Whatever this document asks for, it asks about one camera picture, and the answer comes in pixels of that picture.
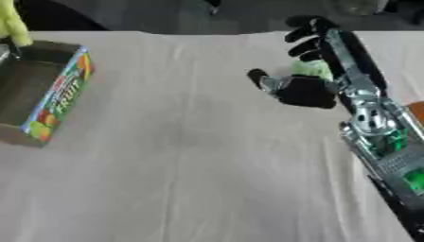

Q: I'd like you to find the cardboard box with fruit print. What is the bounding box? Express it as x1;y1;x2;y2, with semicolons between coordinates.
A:
0;40;97;148

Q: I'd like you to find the orange-brown object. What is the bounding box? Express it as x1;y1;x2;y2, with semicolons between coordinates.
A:
405;101;424;126

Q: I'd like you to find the yellow-green soft object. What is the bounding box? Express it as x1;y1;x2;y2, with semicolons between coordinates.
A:
0;0;35;47

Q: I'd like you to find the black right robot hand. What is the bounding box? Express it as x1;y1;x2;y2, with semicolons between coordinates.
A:
245;14;390;110

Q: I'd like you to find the light green soft object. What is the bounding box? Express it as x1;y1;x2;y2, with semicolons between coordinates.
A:
290;59;337;81

